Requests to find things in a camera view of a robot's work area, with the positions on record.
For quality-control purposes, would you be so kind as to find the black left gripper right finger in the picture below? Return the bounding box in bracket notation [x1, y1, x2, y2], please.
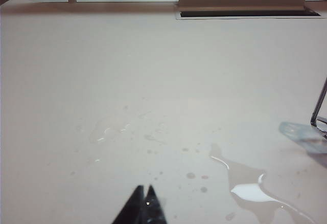
[143, 184, 169, 224]

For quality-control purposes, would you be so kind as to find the spilled water puddle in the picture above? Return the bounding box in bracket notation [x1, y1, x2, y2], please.
[208, 142, 317, 224]

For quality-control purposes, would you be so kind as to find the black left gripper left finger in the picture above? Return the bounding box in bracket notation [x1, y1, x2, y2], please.
[111, 185, 145, 224]

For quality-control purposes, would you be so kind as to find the clear faceted glass mug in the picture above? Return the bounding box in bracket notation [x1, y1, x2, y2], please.
[310, 77, 327, 140]

